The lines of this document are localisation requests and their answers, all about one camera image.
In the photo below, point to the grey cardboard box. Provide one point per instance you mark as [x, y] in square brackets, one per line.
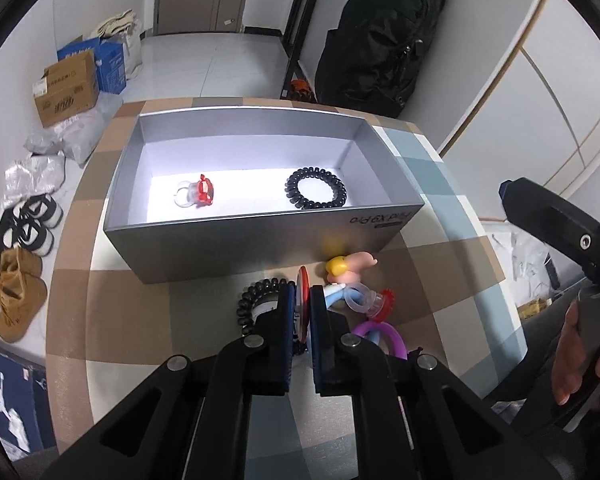
[230, 245]

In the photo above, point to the blue cardboard box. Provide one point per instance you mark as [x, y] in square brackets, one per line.
[112, 65]

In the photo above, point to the black backpack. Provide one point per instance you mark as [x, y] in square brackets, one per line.
[380, 35]

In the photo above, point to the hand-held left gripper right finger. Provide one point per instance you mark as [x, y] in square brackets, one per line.
[316, 320]

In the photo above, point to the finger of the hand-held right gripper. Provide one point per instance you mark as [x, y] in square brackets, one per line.
[555, 215]

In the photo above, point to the grey plastic bag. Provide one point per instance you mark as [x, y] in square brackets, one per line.
[80, 135]

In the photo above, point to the silver plastic bag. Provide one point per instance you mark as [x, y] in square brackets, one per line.
[32, 175]

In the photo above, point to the round white pin badge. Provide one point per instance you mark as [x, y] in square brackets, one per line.
[304, 285]

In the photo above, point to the dark blue Jordan bag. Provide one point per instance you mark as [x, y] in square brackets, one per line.
[10, 400]

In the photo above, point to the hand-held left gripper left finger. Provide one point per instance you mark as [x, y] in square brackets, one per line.
[288, 320]

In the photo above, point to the brown suede boot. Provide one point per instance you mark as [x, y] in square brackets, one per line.
[12, 265]
[20, 305]

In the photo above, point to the white plastic bags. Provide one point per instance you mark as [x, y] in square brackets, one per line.
[525, 255]

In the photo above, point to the black metal rack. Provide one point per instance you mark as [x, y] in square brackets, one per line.
[300, 20]

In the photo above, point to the brown cardboard box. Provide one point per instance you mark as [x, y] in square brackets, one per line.
[65, 90]

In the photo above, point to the person's right hand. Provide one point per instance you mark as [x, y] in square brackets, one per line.
[572, 365]

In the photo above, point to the beige tote bag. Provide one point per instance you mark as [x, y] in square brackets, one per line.
[125, 25]

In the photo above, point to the orange black object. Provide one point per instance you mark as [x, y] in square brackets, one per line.
[300, 90]

